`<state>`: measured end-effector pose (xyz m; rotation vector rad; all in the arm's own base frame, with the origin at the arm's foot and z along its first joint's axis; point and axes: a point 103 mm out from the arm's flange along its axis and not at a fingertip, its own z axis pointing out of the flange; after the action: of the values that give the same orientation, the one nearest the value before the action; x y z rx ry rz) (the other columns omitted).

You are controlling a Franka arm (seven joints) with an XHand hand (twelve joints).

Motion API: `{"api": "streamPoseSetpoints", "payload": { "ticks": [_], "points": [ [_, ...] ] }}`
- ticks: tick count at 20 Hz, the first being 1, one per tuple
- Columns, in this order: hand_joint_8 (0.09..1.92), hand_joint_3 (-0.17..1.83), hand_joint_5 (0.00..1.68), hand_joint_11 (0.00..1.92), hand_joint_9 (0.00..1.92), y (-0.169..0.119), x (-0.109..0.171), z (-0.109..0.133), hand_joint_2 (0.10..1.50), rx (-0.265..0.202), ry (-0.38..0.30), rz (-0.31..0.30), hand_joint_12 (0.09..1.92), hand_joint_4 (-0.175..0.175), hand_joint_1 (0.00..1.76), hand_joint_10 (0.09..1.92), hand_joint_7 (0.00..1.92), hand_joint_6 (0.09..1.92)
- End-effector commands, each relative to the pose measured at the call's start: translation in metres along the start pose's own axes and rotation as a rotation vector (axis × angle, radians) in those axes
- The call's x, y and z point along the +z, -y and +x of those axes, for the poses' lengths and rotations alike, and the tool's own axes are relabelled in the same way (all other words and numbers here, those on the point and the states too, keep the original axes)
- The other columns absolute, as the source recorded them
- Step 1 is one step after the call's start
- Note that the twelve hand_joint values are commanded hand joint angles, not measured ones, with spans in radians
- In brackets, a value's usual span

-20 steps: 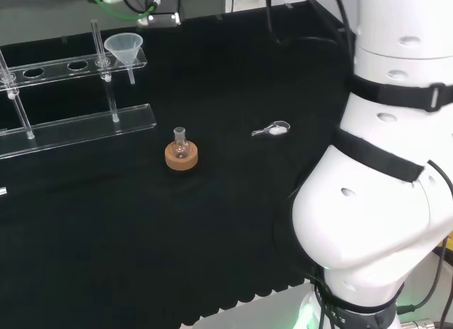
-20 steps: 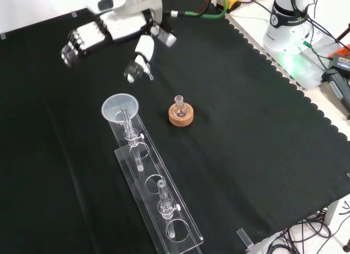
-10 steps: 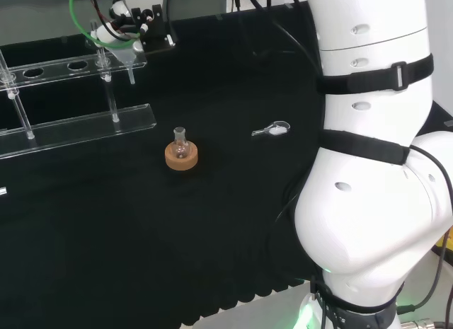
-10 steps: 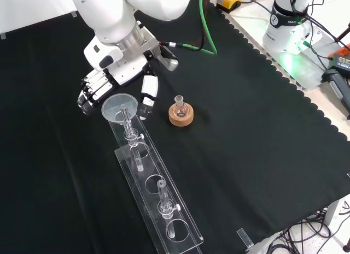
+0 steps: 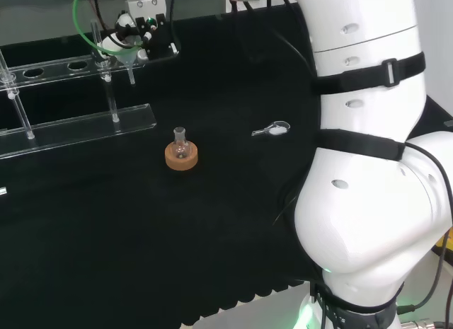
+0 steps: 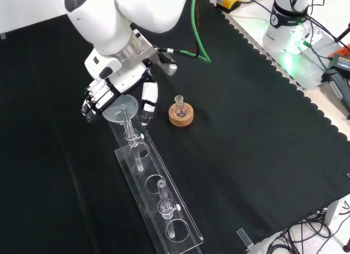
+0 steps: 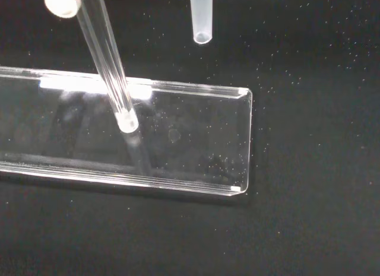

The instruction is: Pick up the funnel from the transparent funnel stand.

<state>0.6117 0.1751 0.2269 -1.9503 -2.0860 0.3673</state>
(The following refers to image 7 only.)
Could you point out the clear acrylic funnel stand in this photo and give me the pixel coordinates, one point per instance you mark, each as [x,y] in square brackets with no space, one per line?
[124,133]

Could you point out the black cloth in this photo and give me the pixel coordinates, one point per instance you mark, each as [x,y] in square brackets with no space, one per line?
[311,139]

